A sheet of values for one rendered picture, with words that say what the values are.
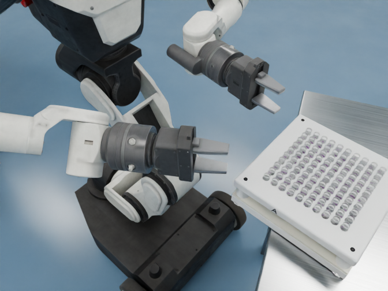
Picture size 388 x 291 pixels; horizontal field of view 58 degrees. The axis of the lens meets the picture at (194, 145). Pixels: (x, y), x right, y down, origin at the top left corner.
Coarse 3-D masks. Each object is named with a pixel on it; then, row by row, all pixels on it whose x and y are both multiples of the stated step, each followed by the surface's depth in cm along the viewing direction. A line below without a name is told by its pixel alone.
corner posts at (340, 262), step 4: (236, 192) 70; (240, 192) 68; (240, 196) 69; (244, 196) 68; (248, 196) 69; (336, 256) 61; (336, 260) 60; (340, 260) 59; (340, 264) 59; (344, 264) 58; (348, 264) 58; (344, 268) 59
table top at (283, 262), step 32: (320, 96) 93; (352, 128) 85; (384, 128) 85; (384, 224) 68; (288, 256) 64; (384, 256) 64; (256, 288) 60; (288, 288) 60; (320, 288) 60; (352, 288) 60; (384, 288) 60
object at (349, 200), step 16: (304, 144) 71; (320, 144) 71; (304, 160) 68; (320, 160) 68; (352, 160) 69; (304, 176) 66; (320, 176) 66; (352, 176) 67; (368, 176) 66; (304, 192) 63; (320, 192) 64; (352, 192) 64
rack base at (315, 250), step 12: (240, 204) 70; (252, 204) 68; (264, 216) 66; (276, 216) 66; (276, 228) 66; (288, 228) 64; (300, 240) 63; (312, 240) 63; (312, 252) 62; (324, 252) 61; (324, 264) 62; (336, 264) 60
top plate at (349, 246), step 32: (288, 128) 75; (320, 128) 75; (256, 160) 69; (288, 160) 69; (384, 160) 69; (256, 192) 64; (384, 192) 64; (320, 224) 60; (352, 224) 60; (352, 256) 56
